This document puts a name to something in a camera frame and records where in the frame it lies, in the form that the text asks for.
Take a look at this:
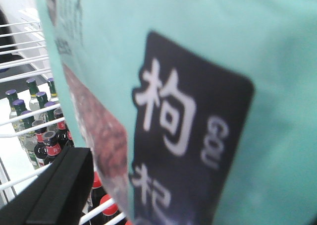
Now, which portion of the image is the teal goji berry bag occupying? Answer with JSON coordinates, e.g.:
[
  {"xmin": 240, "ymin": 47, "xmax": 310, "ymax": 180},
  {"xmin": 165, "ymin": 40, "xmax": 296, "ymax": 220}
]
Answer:
[{"xmin": 36, "ymin": 0, "xmax": 317, "ymax": 225}]

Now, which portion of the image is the dark soy sauce bottle red cap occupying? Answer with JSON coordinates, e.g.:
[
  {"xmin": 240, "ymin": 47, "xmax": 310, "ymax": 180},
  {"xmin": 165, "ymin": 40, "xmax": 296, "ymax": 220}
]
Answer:
[{"xmin": 96, "ymin": 203, "xmax": 119, "ymax": 225}]

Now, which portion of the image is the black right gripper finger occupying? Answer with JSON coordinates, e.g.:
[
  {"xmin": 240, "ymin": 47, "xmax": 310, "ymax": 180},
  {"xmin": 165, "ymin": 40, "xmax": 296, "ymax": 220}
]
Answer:
[{"xmin": 0, "ymin": 147, "xmax": 94, "ymax": 225}]

